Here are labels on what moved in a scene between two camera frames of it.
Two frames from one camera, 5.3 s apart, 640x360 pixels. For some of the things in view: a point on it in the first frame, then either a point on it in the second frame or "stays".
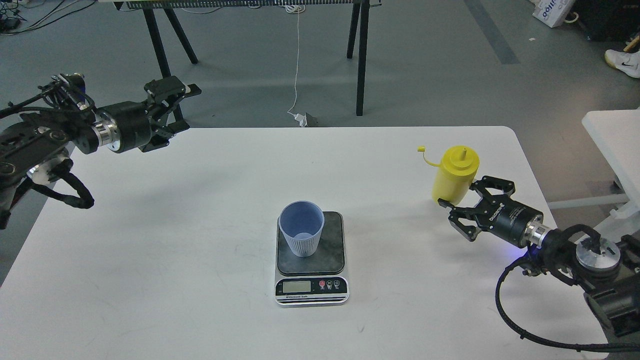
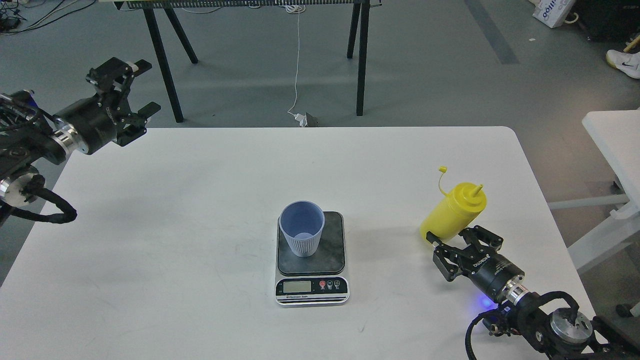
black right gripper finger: x=468 y=221 -> x=452 y=261
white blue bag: x=552 y=12 stays
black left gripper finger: x=159 y=139 -> x=136 y=127
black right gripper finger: x=496 y=198 -> x=472 y=235
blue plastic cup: x=302 y=221 stays
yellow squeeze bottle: x=455 y=174 -> x=455 y=213
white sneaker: x=628 y=62 stays
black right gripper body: x=505 y=218 -> x=490 y=272
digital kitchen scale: x=320 y=280 stays
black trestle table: x=149 y=6 stays
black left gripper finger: x=167 y=93 -> x=114 y=77
